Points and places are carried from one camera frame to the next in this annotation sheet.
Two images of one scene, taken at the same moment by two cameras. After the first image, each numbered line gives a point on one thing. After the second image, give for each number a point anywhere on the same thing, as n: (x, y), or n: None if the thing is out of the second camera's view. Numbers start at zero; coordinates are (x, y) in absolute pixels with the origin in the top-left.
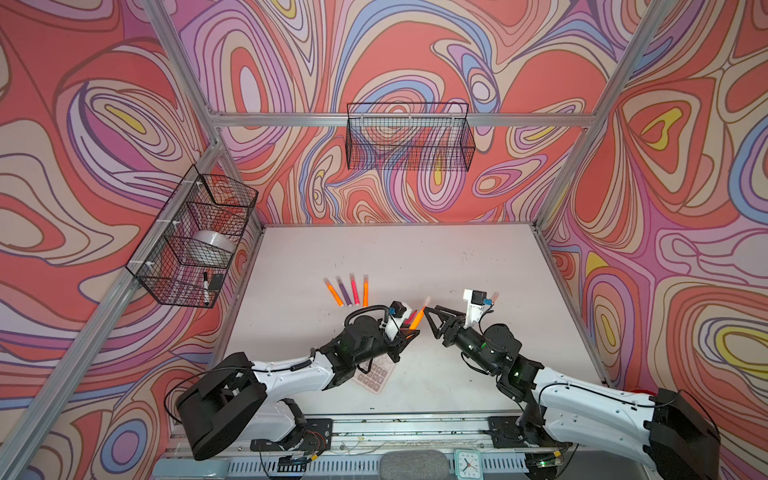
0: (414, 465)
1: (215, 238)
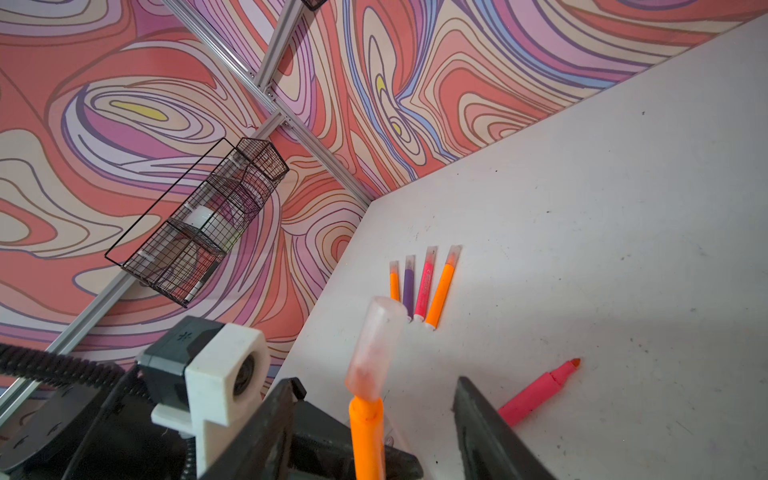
0: None
1: (196, 215)
